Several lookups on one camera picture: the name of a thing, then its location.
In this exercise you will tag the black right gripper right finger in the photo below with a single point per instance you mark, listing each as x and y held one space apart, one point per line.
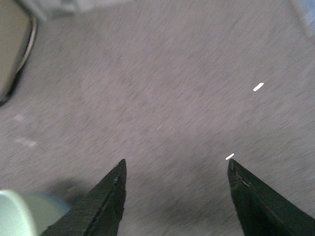
261 210

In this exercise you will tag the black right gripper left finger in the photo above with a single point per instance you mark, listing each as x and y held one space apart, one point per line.
99 212

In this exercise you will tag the green bowl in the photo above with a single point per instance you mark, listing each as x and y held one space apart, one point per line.
28 214

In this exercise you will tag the cream two-slot toaster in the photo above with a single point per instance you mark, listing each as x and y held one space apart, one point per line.
18 29

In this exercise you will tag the clear plastic food container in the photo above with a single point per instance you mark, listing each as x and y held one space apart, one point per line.
306 13

